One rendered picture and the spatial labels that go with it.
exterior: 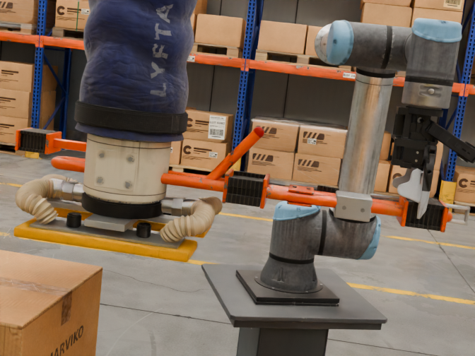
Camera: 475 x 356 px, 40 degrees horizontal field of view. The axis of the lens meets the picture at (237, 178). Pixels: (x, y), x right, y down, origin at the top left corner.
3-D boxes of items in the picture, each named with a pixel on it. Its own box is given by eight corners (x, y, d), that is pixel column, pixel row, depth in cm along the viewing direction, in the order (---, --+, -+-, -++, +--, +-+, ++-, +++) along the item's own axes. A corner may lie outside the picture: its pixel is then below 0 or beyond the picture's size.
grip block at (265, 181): (220, 203, 129) (224, 174, 128) (227, 195, 139) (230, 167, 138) (263, 210, 129) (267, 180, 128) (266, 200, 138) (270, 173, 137)
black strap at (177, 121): (56, 122, 124) (58, 101, 123) (96, 115, 147) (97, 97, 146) (173, 138, 122) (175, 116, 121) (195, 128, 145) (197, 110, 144)
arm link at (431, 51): (456, 22, 130) (471, 18, 120) (445, 86, 132) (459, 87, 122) (408, 18, 130) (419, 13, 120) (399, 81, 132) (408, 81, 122)
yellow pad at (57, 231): (12, 236, 125) (14, 211, 124) (34, 225, 135) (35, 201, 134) (187, 263, 122) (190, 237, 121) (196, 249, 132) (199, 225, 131)
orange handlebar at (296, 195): (-4, 164, 135) (-3, 147, 135) (53, 149, 165) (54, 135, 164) (454, 229, 127) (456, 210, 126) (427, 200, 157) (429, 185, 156)
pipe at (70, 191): (18, 216, 127) (20, 187, 126) (66, 193, 151) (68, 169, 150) (191, 241, 123) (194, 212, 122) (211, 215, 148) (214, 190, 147)
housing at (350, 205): (333, 217, 129) (336, 195, 128) (332, 210, 136) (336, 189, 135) (370, 222, 128) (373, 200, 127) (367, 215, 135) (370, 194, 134)
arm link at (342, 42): (314, 22, 199) (333, 12, 133) (355, 27, 198) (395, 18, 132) (309, 61, 201) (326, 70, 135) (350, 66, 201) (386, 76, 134)
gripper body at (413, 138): (386, 163, 134) (396, 104, 132) (430, 169, 133) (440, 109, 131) (391, 168, 126) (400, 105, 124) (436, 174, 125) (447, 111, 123)
